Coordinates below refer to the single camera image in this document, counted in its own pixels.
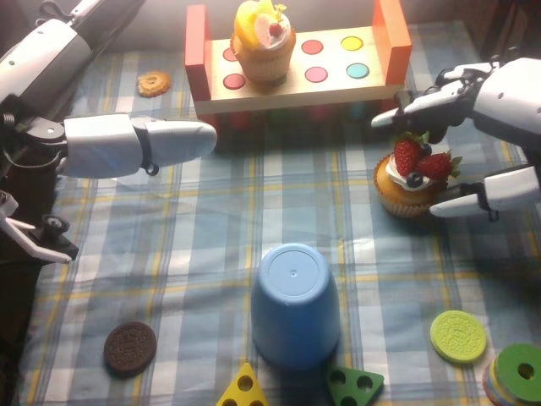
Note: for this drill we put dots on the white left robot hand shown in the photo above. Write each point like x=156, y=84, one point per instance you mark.
x=101, y=146

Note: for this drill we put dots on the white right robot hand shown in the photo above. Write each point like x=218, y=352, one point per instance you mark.
x=507, y=97

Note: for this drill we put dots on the strawberry topped cupcake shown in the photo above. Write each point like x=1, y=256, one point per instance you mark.
x=403, y=194

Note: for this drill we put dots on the cherry topped cupcake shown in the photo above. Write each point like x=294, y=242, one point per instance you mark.
x=264, y=59

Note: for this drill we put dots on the wooden peg pounding bench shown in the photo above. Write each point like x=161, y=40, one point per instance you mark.
x=338, y=91

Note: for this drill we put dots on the tan round biscuit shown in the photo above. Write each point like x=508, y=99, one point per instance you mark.
x=154, y=83

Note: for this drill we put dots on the blue plaid tablecloth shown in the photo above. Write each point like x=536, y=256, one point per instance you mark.
x=296, y=203

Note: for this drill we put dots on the brown sandwich cookie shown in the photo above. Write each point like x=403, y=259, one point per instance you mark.
x=130, y=349

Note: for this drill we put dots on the green sandwich cookie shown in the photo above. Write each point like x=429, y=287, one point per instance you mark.
x=458, y=337

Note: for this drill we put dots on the blue plastic cup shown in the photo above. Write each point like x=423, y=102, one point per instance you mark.
x=296, y=313

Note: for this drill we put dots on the multicoloured stacking rings pile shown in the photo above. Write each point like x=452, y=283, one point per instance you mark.
x=490, y=382

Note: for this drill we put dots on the yellow triangle block with holes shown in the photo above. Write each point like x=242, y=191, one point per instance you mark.
x=245, y=395

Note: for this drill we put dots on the green triangle block with holes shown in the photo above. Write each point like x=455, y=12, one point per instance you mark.
x=348, y=387

